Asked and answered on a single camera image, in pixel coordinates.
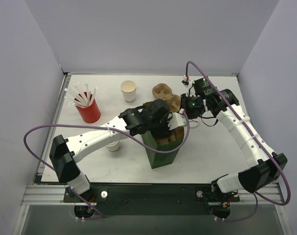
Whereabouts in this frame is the flat white plastic lid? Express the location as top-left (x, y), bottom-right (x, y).
top-left (189, 119), bottom-right (200, 129)

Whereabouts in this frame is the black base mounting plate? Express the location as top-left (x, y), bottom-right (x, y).
top-left (62, 183), bottom-right (247, 216)

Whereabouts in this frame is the aluminium frame rail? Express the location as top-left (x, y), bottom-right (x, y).
top-left (21, 183), bottom-right (285, 206)

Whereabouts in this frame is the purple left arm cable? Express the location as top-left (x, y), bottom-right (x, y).
top-left (23, 111), bottom-right (191, 220)

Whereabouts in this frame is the brown pulp cup carrier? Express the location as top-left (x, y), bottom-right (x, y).
top-left (154, 127), bottom-right (184, 145)

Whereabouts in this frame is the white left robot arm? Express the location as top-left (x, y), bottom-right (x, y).
top-left (49, 99), bottom-right (188, 202)

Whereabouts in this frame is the green brown paper bag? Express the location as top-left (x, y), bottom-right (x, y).
top-left (141, 132), bottom-right (182, 169)

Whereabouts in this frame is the red straw holder cup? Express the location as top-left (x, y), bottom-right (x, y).
top-left (76, 95), bottom-right (101, 123)

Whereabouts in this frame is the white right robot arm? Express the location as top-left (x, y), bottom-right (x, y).
top-left (180, 77), bottom-right (288, 193)

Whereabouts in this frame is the white paper coffee cup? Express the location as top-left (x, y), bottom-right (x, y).
top-left (106, 141), bottom-right (120, 152)

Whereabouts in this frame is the white wrapped straws bundle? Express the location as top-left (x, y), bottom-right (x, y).
top-left (64, 82), bottom-right (98, 108)

